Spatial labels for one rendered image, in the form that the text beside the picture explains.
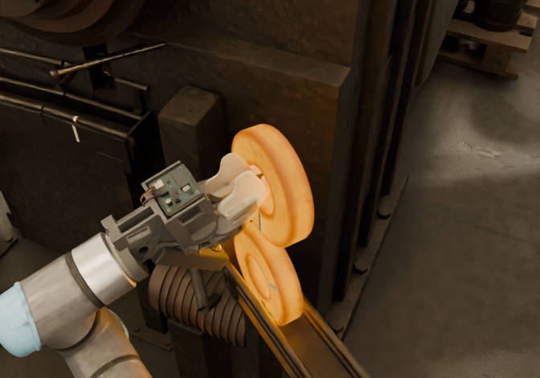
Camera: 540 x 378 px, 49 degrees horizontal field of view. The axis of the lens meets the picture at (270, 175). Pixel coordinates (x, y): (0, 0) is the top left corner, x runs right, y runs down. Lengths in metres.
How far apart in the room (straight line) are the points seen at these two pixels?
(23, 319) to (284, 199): 0.31
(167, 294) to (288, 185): 0.50
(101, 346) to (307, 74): 0.51
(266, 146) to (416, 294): 1.14
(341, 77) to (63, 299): 0.53
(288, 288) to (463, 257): 1.12
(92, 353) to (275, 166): 0.31
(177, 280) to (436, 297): 0.88
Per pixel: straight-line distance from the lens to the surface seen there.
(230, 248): 0.93
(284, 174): 0.67
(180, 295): 1.11
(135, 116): 1.16
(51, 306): 0.69
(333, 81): 0.94
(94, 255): 0.68
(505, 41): 2.56
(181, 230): 0.67
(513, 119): 2.41
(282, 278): 0.81
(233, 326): 1.08
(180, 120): 0.99
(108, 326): 0.77
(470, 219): 1.98
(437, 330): 1.71
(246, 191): 0.70
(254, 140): 0.70
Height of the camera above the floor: 1.43
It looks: 45 degrees down
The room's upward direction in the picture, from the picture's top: straight up
